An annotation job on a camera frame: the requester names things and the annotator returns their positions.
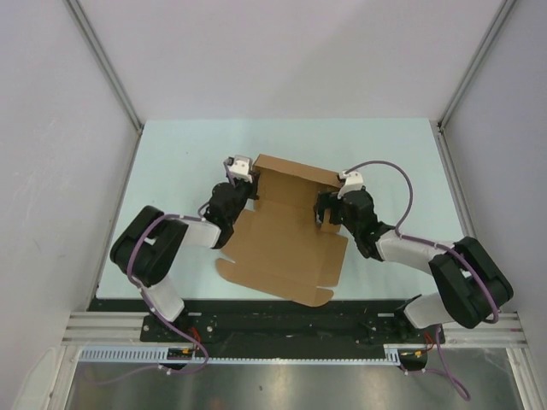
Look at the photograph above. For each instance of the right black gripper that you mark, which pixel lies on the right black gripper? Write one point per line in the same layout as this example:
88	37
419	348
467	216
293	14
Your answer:
327	201

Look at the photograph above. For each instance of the aluminium front rail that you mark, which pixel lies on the aluminium front rail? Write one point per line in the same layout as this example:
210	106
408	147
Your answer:
110	329

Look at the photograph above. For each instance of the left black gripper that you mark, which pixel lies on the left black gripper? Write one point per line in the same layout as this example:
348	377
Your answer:
251	186

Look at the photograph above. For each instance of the left aluminium frame post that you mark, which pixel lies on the left aluminium frame post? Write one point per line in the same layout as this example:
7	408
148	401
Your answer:
104	63

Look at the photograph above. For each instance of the right aluminium frame post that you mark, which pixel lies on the right aluminium frame post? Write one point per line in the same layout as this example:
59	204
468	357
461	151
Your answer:
491	35

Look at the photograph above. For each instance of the grey slotted cable duct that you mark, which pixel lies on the grey slotted cable duct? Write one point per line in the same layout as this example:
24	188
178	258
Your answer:
375	356

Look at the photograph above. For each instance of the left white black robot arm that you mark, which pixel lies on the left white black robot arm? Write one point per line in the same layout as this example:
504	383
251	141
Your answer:
146	249

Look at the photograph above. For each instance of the brown cardboard box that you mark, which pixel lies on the brown cardboard box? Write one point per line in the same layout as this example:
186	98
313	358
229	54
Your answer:
277	247

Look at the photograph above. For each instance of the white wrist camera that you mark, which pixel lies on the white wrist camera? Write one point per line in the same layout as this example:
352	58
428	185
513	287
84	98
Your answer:
351	180
239	167

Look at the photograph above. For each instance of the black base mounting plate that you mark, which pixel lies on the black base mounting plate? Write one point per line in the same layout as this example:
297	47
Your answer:
214	321

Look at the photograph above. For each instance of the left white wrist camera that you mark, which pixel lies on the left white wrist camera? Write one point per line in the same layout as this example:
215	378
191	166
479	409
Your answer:
239	167

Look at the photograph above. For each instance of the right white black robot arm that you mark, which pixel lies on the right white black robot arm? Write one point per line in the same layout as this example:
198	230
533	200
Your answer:
470	286

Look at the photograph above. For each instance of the aluminium frame post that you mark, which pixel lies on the aluminium frame post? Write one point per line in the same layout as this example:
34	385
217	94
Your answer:
104	63
491	35

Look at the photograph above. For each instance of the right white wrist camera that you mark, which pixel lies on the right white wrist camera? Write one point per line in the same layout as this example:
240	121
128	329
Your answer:
351	180

